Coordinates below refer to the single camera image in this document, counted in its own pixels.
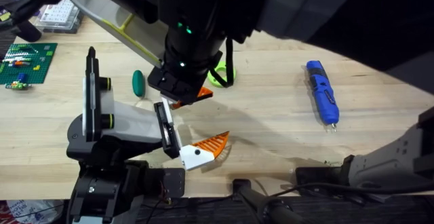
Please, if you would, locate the green toy vegetable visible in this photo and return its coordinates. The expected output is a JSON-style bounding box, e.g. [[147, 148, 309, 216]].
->
[[132, 69, 146, 98]]

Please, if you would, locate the blue electric screwdriver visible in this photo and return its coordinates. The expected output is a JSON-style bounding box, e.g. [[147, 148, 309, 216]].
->
[[305, 60, 341, 133]]

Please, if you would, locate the green disc with holes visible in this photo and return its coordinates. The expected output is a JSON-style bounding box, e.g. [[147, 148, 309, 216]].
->
[[207, 60, 237, 89]]

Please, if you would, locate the green board with toy blocks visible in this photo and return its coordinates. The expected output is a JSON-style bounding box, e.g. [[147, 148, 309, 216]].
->
[[0, 42, 58, 90]]

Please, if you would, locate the clear plastic parts box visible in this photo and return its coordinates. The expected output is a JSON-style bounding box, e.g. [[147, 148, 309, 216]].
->
[[35, 0, 83, 35]]

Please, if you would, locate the red and white bag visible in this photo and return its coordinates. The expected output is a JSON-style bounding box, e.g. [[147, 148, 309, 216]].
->
[[0, 199, 66, 224]]

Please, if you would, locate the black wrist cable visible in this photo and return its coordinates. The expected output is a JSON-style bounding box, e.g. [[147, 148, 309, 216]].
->
[[209, 37, 237, 88]]

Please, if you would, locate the black rail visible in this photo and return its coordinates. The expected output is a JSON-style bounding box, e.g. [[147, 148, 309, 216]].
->
[[135, 195, 434, 224]]

